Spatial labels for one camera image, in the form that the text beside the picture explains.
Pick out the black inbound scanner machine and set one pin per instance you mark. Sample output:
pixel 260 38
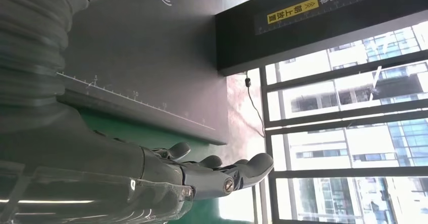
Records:
pixel 150 55

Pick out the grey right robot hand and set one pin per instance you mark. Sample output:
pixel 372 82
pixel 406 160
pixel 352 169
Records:
pixel 83 169

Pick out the ruler label with yellow sticker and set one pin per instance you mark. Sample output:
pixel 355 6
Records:
pixel 311 7

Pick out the black window frame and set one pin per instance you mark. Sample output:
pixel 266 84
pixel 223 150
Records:
pixel 334 124

